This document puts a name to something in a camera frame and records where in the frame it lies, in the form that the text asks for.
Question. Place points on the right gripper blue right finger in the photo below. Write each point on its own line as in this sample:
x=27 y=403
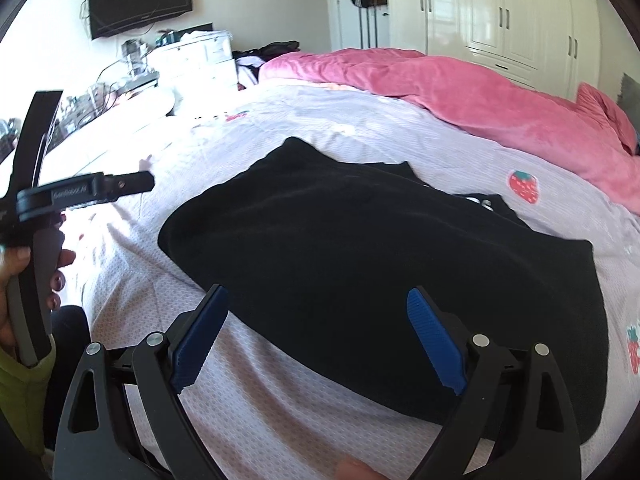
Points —
x=444 y=353

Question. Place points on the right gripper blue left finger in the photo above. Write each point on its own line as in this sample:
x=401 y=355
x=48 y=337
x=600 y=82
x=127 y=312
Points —
x=196 y=336

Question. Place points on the black sweater with orange patches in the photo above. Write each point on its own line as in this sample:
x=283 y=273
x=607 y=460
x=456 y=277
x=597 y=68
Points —
x=318 y=257

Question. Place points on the green sleeve forearm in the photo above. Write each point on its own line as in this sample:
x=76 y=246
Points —
x=23 y=393

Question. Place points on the dark clothes pile by bed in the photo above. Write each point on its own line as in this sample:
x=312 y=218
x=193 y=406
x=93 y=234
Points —
x=248 y=63

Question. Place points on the person's left hand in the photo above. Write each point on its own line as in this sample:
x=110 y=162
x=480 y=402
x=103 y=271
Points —
x=14 y=261

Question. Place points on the person's right hand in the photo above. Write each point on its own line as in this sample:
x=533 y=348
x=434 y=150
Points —
x=352 y=469

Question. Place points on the lilac bedspread with strawberry prints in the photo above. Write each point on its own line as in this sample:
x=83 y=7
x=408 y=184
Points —
x=260 y=414

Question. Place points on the white drawer cabinet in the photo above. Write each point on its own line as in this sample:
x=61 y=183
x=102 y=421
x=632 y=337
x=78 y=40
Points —
x=199 y=68

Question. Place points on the pink plush duvet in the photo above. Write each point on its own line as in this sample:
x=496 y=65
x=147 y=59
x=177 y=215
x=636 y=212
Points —
x=590 y=136

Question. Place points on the white door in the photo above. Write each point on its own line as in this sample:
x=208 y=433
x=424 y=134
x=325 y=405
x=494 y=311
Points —
x=358 y=28

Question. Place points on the white glossy wardrobe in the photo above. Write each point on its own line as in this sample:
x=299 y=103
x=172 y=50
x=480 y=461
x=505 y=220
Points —
x=551 y=46

